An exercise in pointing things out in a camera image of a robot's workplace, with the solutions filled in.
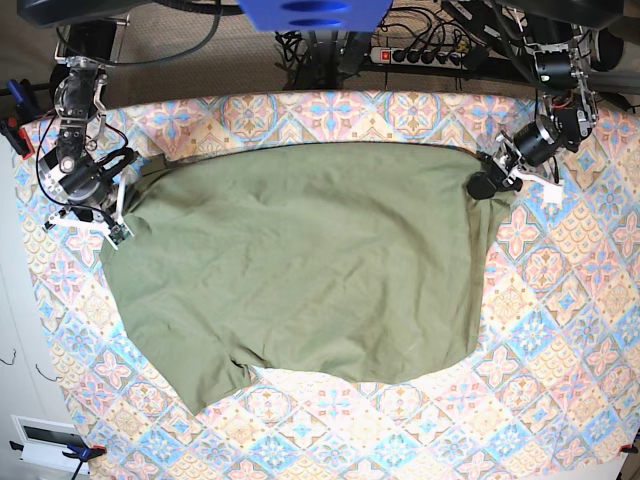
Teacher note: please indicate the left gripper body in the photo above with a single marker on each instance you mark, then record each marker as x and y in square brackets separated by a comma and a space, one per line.
[521, 155]

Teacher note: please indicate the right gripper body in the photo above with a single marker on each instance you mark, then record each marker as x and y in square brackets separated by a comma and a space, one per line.
[90, 194]

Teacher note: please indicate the olive green t-shirt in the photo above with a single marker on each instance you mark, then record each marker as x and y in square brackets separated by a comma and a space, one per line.
[364, 261]

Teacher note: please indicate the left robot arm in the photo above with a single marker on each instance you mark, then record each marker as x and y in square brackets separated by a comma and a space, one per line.
[555, 46]

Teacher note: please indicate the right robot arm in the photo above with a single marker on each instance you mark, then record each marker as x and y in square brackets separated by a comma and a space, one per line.
[88, 32]

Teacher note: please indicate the blue red clamp upper left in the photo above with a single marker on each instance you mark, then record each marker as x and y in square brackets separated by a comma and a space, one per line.
[12, 127]

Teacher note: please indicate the blue red clamp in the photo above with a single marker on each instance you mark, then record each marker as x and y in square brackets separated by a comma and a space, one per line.
[82, 454]
[12, 127]

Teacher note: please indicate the white power strip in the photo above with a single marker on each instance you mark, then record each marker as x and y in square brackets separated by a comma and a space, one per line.
[415, 57]

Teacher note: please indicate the patterned tablecloth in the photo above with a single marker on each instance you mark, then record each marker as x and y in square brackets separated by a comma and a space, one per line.
[552, 388]

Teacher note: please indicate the white floor outlet box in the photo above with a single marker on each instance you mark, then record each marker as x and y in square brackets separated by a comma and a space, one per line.
[42, 443]

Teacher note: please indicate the blue red clamp lower left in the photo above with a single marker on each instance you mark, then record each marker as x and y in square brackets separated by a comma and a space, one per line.
[82, 454]

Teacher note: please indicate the red clamp lower right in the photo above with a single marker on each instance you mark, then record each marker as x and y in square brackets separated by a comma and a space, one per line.
[629, 449]

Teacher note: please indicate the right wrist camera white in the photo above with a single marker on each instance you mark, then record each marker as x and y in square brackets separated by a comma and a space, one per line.
[118, 234]

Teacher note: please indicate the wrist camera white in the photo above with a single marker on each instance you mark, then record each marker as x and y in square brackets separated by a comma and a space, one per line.
[118, 234]
[553, 193]

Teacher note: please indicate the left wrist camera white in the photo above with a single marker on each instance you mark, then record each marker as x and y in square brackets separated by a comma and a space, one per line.
[553, 193]

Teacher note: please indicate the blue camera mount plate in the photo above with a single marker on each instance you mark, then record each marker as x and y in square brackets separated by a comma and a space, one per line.
[308, 15]

